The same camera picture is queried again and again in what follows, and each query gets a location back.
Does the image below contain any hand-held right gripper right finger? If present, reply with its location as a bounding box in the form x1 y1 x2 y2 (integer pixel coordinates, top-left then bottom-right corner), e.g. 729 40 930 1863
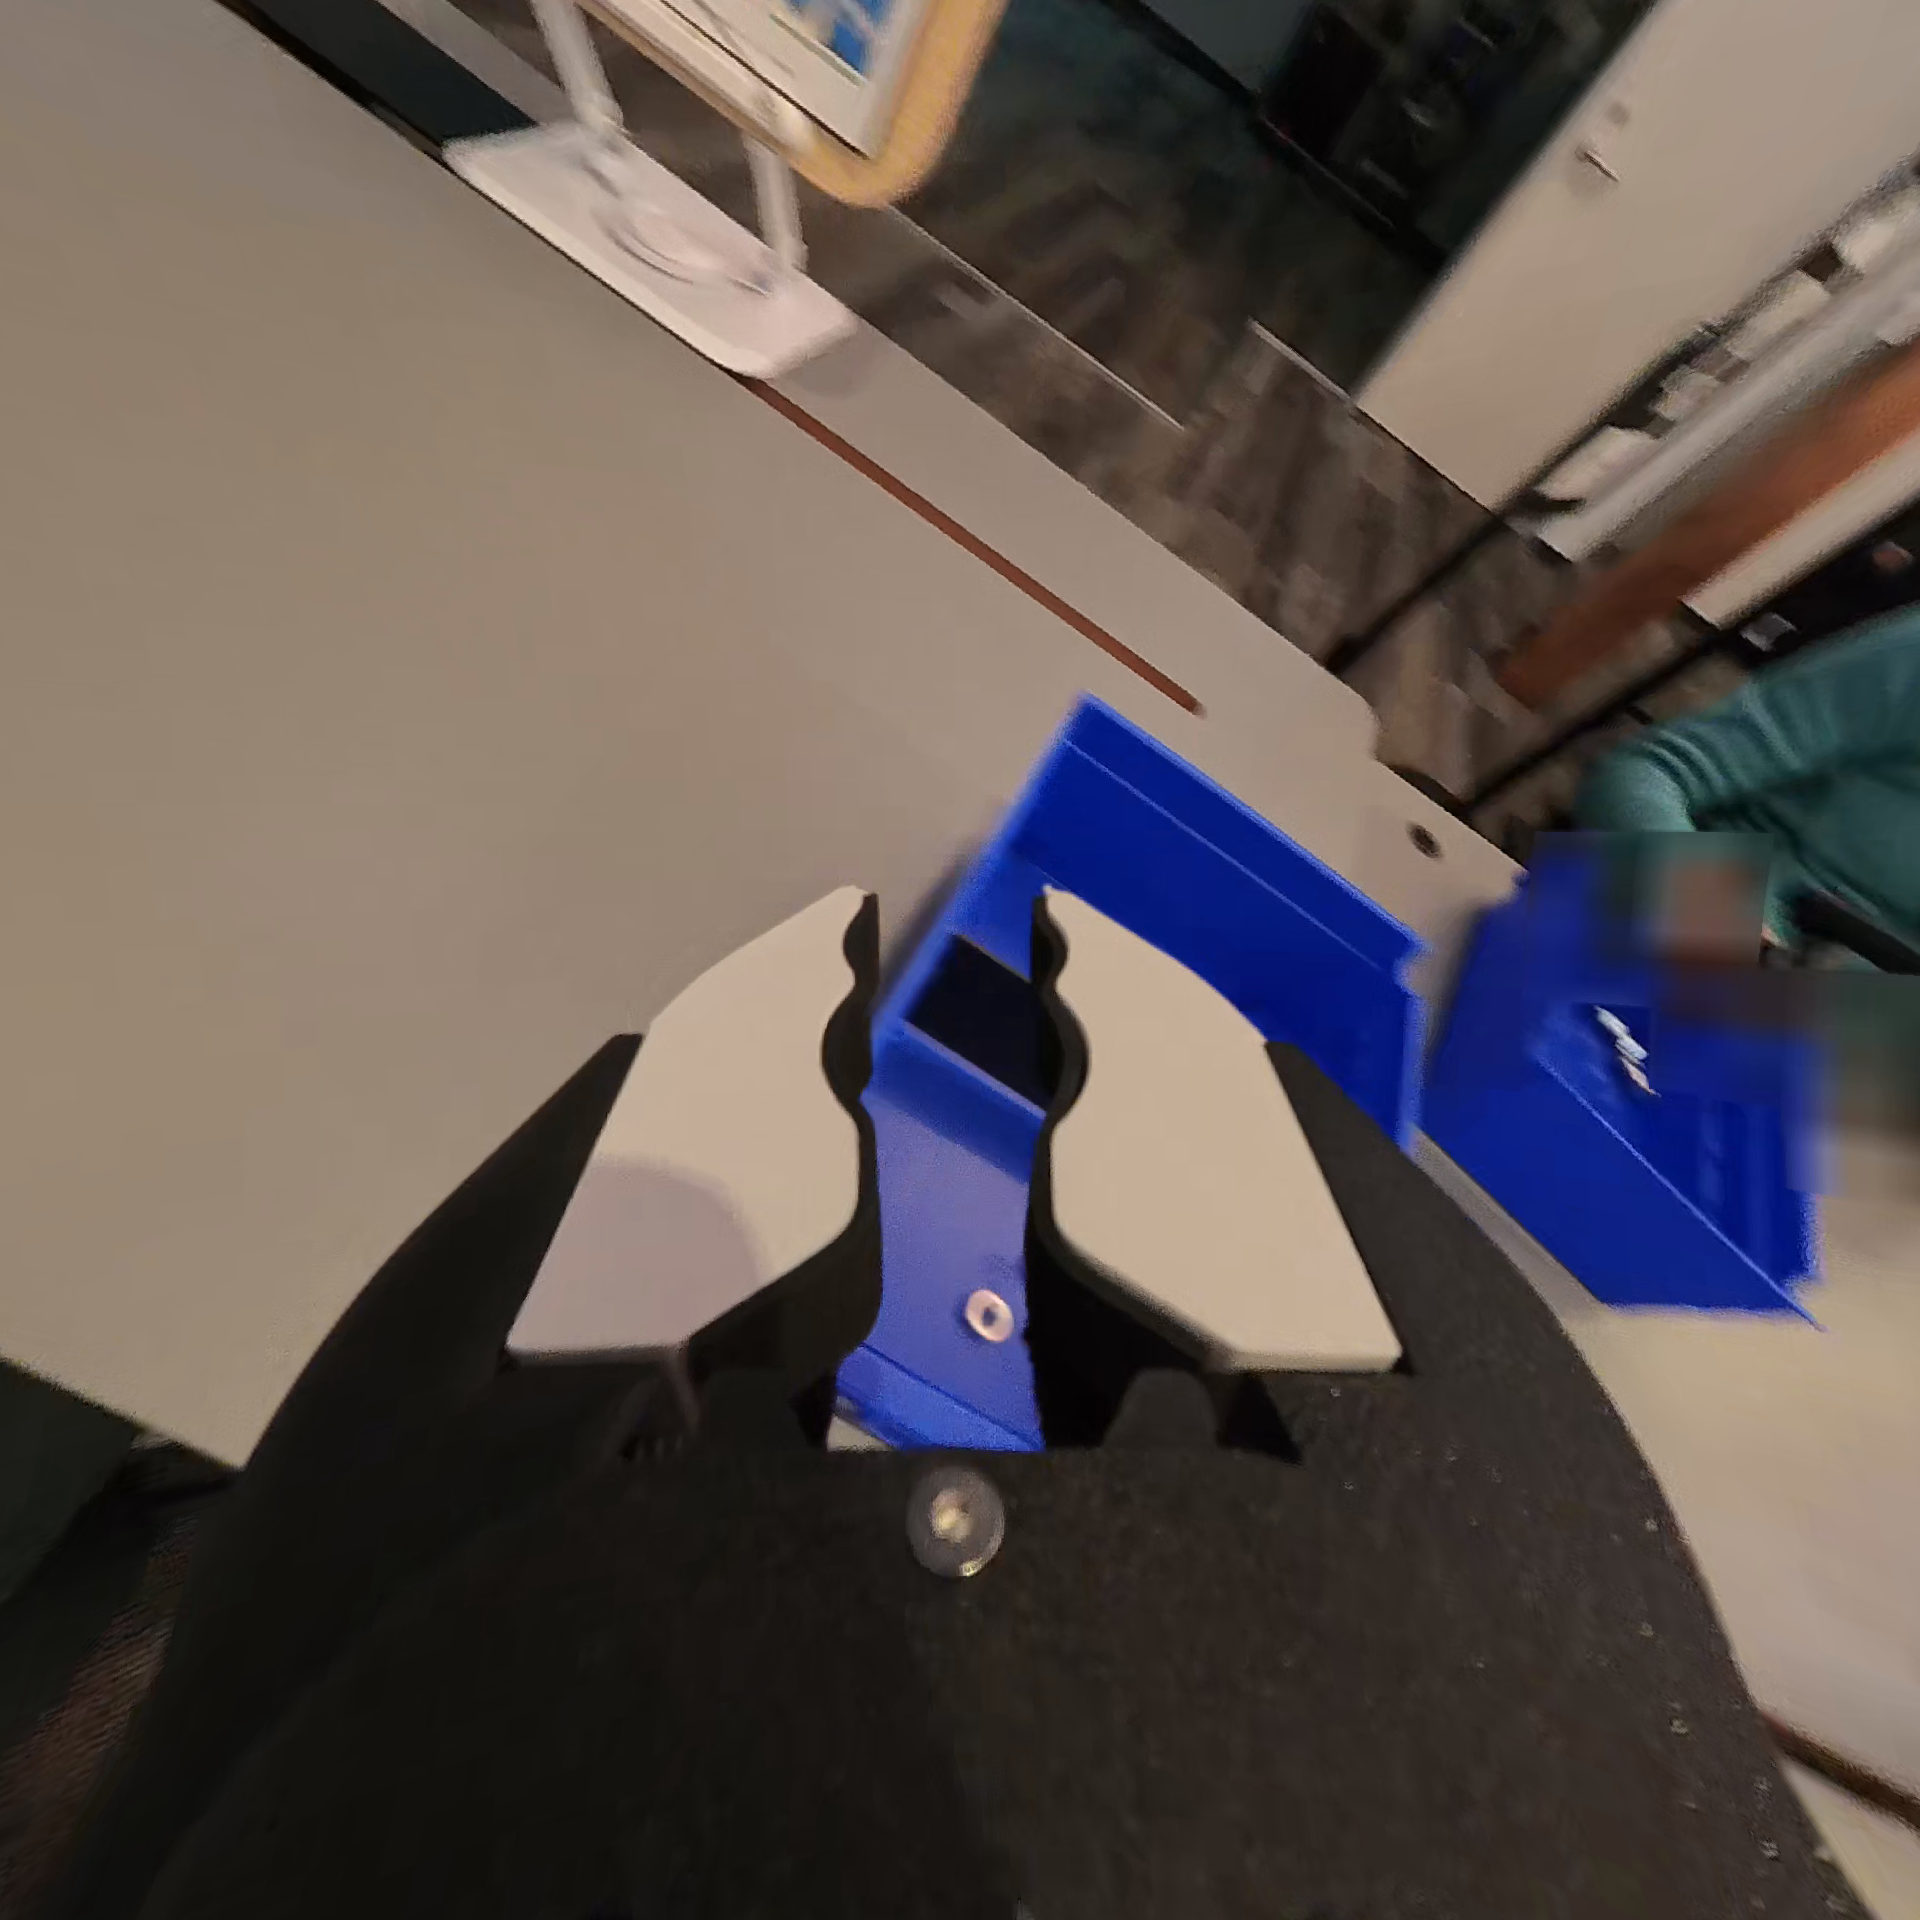
1026 884 1406 1377

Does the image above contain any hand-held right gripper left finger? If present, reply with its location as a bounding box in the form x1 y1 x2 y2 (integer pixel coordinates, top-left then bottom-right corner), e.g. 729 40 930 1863
504 883 886 1369

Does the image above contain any blue plastic bin with parts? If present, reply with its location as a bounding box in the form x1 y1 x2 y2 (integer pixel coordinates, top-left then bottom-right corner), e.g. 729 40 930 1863
1421 862 1828 1332

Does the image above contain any white board stand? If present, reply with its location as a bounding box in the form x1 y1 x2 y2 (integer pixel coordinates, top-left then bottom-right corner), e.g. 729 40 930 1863
439 0 859 379

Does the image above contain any wooden display board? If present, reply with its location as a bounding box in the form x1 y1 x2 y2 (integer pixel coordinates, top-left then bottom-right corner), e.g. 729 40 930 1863
576 0 1009 210

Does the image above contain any white cabinet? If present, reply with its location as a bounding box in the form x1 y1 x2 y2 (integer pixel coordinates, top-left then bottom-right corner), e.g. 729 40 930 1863
1354 0 1920 521

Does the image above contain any printed instruction sheet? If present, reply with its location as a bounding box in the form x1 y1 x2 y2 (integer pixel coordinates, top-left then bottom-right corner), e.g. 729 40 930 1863
582 0 919 157

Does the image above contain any wooden support post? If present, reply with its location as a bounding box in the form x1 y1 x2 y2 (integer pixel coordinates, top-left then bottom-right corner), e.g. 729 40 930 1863
1500 348 1920 710

